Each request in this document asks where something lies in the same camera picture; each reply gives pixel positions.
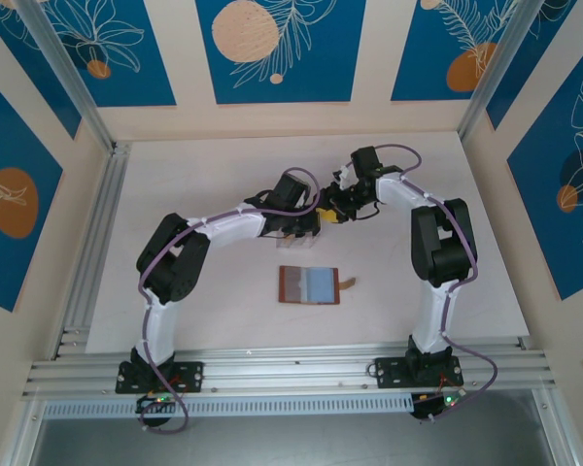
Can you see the brown leather card holder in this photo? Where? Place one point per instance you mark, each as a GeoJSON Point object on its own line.
{"type": "Point", "coordinates": [316, 286]}

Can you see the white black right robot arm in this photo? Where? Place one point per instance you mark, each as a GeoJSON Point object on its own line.
{"type": "Point", "coordinates": [432, 315]}

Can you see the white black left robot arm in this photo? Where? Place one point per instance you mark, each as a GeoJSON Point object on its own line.
{"type": "Point", "coordinates": [165, 330]}

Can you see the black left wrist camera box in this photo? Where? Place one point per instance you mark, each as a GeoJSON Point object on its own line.
{"type": "Point", "coordinates": [291, 189]}

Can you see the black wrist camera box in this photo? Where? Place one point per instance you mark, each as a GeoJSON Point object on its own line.
{"type": "Point", "coordinates": [366, 160]}
{"type": "Point", "coordinates": [291, 189]}

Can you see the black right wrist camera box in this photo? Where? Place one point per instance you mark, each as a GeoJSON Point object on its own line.
{"type": "Point", "coordinates": [366, 160]}

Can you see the blue floral wall panel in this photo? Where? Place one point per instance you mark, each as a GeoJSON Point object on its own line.
{"type": "Point", "coordinates": [524, 87]}
{"type": "Point", "coordinates": [141, 73]}
{"type": "Point", "coordinates": [320, 73]}
{"type": "Point", "coordinates": [539, 218]}
{"type": "Point", "coordinates": [418, 58]}
{"type": "Point", "coordinates": [29, 73]}
{"type": "Point", "coordinates": [10, 267]}

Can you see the aluminium frame cross rails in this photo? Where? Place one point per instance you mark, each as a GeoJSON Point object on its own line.
{"type": "Point", "coordinates": [296, 374]}

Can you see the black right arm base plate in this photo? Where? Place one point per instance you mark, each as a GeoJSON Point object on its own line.
{"type": "Point", "coordinates": [388, 374]}

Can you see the aluminium corner post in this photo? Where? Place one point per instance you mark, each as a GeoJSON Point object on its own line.
{"type": "Point", "coordinates": [73, 82]}
{"type": "Point", "coordinates": [490, 82]}

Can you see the aluminium table side rail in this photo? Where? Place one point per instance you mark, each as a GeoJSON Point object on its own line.
{"type": "Point", "coordinates": [112, 194]}

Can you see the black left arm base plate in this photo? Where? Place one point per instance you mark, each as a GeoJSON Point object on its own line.
{"type": "Point", "coordinates": [189, 376]}

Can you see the aluminium frame leg bar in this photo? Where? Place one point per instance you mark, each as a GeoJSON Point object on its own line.
{"type": "Point", "coordinates": [558, 432]}
{"type": "Point", "coordinates": [22, 437]}

